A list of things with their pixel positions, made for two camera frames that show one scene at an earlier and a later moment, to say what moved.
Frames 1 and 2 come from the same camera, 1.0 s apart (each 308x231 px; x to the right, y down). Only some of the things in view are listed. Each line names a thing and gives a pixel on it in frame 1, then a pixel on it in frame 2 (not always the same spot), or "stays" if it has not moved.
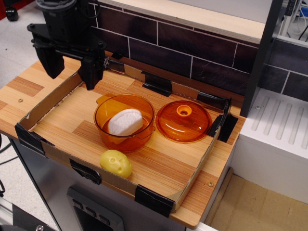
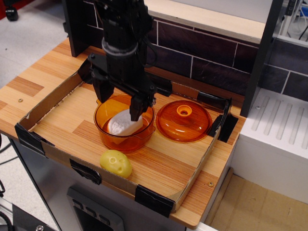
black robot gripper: [68, 29] -> [122, 65]
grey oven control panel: [90, 214] stays
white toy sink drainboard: [272, 145] stays
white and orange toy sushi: [125, 121] stays
